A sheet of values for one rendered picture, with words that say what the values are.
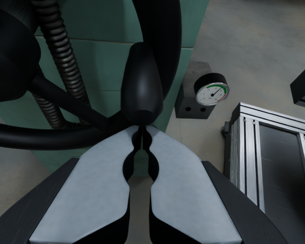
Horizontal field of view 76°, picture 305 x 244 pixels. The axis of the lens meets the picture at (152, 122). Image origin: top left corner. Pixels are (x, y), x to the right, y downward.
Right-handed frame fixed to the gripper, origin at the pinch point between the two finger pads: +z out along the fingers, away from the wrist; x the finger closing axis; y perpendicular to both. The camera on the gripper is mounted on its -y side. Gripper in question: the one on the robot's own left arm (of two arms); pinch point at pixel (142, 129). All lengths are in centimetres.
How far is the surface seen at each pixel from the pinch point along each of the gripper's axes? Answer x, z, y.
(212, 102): 13.6, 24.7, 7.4
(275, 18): 135, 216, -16
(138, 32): -1.1, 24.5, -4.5
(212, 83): 11.9, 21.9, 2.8
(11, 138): -15.6, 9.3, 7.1
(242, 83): 71, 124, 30
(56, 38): -9.0, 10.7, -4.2
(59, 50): -9.1, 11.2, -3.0
